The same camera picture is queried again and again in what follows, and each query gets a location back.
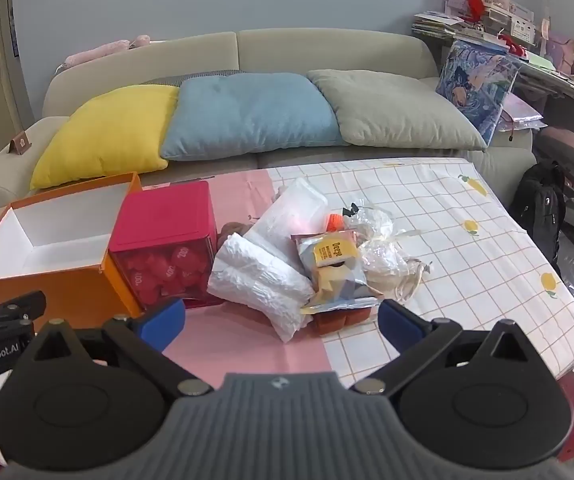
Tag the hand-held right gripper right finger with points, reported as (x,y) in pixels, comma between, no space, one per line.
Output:
(398,327)

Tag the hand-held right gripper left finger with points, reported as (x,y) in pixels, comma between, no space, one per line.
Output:
(159,324)

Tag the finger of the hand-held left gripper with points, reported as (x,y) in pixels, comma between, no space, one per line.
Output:
(19,306)

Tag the brown soft toy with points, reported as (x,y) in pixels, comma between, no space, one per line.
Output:
(229,232)

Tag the orange cardboard box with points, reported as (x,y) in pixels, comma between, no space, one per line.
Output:
(67,285)

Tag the red-brown tray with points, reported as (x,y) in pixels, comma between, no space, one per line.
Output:
(339,321)

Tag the checked lemon-print tablecloth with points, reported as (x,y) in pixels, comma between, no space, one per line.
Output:
(467,285)

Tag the silver snack packet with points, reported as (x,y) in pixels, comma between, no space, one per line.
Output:
(332,260)

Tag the white folded plastic bag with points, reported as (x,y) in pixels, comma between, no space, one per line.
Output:
(257,285)

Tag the clear crumpled plastic bag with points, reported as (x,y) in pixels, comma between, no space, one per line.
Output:
(369,222)

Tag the brown phone stand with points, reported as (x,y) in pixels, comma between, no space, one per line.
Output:
(20,142)

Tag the translucent plastic bag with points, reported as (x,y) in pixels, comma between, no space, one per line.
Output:
(292,210)

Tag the black backpack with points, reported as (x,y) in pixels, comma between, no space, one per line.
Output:
(539,210)

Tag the yellow pillow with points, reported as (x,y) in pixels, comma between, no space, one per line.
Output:
(107,135)

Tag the grey-green pillow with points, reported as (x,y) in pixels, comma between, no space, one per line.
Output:
(397,110)

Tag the pink desk chair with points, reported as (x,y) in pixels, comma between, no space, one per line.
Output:
(572,150)

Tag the blue printed pillow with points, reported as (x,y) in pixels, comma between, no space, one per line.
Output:
(477,85)

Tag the pink plush toy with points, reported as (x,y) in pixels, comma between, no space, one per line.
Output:
(102,50)

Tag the beige sofa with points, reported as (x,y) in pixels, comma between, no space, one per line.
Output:
(317,50)

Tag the cluttered desk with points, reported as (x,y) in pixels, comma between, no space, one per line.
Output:
(557,77)

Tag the pile of books and boxes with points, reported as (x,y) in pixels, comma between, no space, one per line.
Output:
(482,10)

